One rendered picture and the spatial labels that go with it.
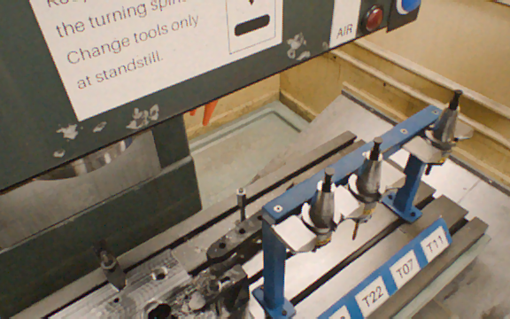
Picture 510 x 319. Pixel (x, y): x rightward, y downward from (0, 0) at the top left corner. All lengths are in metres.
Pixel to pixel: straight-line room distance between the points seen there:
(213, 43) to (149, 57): 0.05
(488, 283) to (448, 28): 0.70
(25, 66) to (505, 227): 1.26
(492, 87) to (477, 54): 0.10
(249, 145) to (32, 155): 1.53
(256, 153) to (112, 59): 1.49
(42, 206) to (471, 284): 1.16
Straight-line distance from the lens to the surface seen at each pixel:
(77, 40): 0.24
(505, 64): 1.22
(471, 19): 1.23
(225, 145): 1.76
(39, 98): 0.25
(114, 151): 0.45
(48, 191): 1.13
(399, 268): 0.98
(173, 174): 1.28
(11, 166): 0.27
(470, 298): 1.27
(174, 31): 0.26
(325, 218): 0.65
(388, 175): 0.77
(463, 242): 1.14
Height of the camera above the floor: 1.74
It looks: 43 degrees down
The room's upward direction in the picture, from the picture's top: 2 degrees counter-clockwise
